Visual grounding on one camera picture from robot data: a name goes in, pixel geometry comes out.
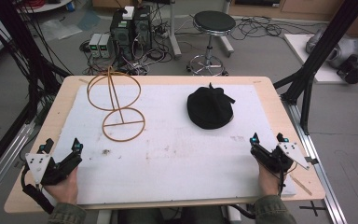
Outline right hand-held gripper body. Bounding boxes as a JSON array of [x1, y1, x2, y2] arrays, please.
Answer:
[[249, 141, 311, 175]]

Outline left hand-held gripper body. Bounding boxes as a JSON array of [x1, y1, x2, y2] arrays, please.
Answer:
[[24, 151, 84, 187]]

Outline black hat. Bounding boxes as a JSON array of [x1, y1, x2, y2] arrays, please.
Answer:
[[186, 82, 237, 131]]

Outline brown wire hat stand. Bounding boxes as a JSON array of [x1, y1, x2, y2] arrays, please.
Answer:
[[86, 65, 146, 143]]

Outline person's left hand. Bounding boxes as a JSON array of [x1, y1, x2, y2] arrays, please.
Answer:
[[44, 167, 79, 205]]

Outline person's right hand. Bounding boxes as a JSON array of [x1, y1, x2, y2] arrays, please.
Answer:
[[257, 161, 283, 198]]

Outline small metal clamp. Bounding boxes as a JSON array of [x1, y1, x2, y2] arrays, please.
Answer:
[[303, 156, 320, 166]]

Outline thin wooden stick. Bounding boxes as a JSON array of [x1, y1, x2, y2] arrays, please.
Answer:
[[288, 174, 313, 197]]

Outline white foam mat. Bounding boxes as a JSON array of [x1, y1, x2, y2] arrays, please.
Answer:
[[45, 83, 296, 206]]

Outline white platform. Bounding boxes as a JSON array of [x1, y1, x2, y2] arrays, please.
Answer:
[[283, 33, 358, 85]]

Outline black device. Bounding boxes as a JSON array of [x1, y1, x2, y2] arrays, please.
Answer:
[[336, 56, 358, 85]]

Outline grey power supply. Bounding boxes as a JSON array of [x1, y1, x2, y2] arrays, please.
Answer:
[[98, 33, 114, 60], [88, 33, 103, 59]]

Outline grey rounded device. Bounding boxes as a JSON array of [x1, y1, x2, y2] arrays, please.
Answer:
[[305, 28, 358, 70]]

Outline person's legs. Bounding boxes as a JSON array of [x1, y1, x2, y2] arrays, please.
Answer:
[[117, 205, 226, 224]]

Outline clear plastic sheet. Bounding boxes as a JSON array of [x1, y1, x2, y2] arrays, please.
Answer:
[[39, 18, 84, 42]]

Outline black computer tower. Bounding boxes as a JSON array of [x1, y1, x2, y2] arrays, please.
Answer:
[[109, 10, 135, 63], [132, 5, 153, 53]]

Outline black round stool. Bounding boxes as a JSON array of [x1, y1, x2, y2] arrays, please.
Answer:
[[186, 10, 238, 77]]

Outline white desk leg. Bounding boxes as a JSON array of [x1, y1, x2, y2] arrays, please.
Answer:
[[167, 0, 184, 61]]

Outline white box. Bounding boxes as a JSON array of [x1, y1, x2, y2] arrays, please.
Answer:
[[121, 6, 135, 21]]

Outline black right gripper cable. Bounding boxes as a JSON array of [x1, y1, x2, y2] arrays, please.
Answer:
[[277, 160, 298, 198]]

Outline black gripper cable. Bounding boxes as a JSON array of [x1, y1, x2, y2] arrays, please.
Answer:
[[21, 166, 56, 215], [277, 160, 298, 198]]

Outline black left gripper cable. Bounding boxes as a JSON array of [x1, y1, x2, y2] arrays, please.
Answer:
[[21, 166, 56, 215]]

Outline aluminium rail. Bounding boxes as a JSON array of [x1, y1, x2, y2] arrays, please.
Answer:
[[280, 95, 349, 224], [0, 120, 37, 207]]

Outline black metal frame post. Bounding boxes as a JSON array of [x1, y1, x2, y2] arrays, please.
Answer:
[[272, 0, 358, 135], [0, 0, 73, 125]]

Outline tangle of floor cables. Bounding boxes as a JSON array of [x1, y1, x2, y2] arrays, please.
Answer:
[[228, 14, 319, 42]]

